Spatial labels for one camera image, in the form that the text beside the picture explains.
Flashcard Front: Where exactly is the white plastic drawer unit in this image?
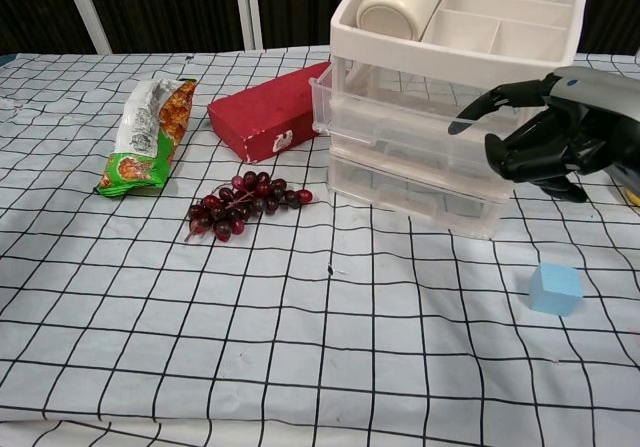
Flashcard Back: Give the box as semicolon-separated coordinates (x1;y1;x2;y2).
327;0;594;241

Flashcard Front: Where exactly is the red grape bunch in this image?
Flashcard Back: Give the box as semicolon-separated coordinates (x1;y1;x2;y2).
184;170;315;244

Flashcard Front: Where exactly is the green orange snack bag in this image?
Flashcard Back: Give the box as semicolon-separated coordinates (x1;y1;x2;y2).
93;77;199;200

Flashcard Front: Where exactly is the blue foam cube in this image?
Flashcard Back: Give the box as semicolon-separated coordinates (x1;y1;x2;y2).
528;261;584;316

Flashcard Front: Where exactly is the black ribbed partition panel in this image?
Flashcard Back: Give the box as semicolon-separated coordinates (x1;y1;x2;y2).
82;0;247;54
258;0;375;51
0;0;97;56
579;0;640;57

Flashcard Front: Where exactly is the clear plastic drawer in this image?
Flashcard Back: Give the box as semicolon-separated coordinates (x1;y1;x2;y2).
328;134;514;201
326;155;511;241
308;68;517;184

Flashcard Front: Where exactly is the red cardboard box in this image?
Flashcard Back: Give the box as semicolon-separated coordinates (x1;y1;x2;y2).
207;60;334;164

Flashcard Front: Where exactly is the slanted white partition post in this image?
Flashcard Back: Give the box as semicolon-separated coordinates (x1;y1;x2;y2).
69;0;114;55

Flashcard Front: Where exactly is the white cylindrical cup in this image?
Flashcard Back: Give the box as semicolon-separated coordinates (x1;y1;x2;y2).
355;0;462;41

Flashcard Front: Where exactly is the black grid checked tablecloth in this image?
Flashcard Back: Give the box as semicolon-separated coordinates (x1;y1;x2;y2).
0;46;640;447

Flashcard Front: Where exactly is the white double partition post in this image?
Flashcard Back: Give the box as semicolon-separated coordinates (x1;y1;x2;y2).
233;0;264;53

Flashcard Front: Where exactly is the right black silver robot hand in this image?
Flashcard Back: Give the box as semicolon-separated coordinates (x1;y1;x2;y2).
447;65;640;204

